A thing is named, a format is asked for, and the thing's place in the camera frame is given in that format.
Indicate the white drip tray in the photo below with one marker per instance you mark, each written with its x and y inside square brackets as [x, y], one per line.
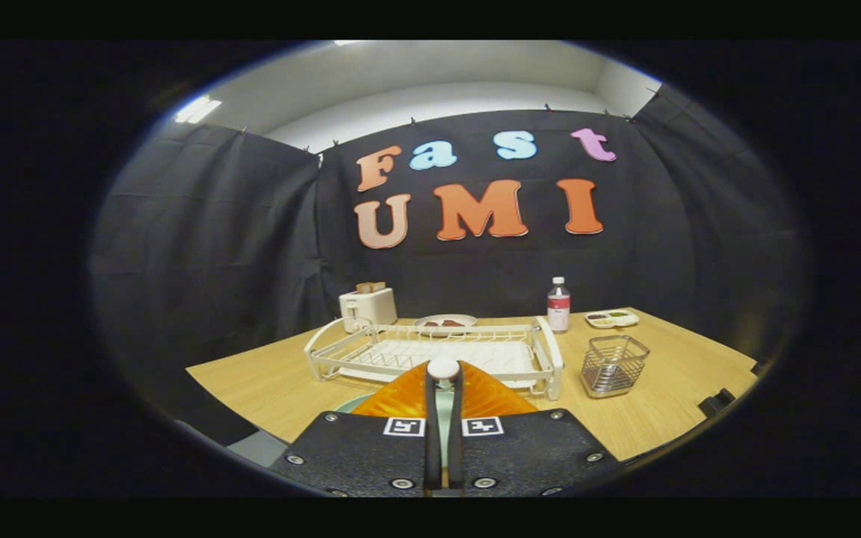
[498, 357]

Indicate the small black block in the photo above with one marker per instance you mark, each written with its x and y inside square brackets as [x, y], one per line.
[716, 405]

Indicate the ceiling light panel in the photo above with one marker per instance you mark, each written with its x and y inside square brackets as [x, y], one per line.
[197, 110]

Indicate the black backdrop cloth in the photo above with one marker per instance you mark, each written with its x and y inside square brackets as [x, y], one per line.
[214, 261]

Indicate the pale green plate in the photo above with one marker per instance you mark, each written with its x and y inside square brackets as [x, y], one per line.
[356, 405]

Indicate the white plate with meat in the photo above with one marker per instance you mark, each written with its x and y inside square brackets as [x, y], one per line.
[419, 323]

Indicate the clear plastic bottle red label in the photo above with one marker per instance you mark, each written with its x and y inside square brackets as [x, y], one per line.
[559, 310]

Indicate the white divided snack tray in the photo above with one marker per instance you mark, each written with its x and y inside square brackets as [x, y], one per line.
[613, 323]

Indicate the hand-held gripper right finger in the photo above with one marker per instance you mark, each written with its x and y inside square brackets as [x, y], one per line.
[457, 448]

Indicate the white toaster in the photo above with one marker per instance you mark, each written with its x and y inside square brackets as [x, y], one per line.
[371, 308]

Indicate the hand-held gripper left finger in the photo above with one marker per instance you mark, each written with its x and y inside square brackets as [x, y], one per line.
[432, 448]

